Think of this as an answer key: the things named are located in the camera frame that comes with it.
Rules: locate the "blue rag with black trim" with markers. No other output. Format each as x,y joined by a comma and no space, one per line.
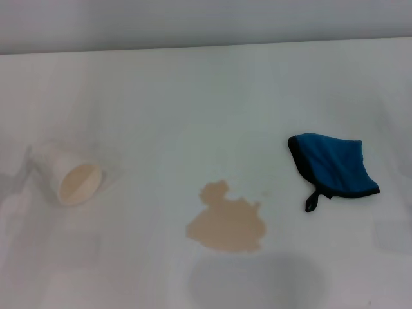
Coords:
334,164

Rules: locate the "white paper cup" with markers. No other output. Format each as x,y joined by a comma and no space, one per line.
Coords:
66,169

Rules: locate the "brown water stain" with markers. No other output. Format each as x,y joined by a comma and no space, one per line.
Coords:
225,225

